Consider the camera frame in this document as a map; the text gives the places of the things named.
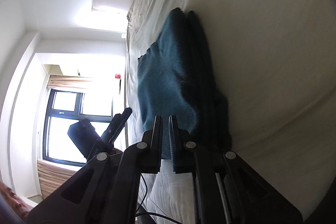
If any black framed window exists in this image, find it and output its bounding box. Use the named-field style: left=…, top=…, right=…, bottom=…
left=41, top=88, right=127, bottom=167

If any black cable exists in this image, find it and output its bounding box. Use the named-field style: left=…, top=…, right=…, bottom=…
left=135, top=173, right=182, bottom=224

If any beige bed sheet mattress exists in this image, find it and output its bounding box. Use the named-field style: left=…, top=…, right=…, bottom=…
left=126, top=0, right=335, bottom=219

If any dark teal knit sweater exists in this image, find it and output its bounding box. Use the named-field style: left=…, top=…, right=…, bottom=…
left=137, top=8, right=232, bottom=160

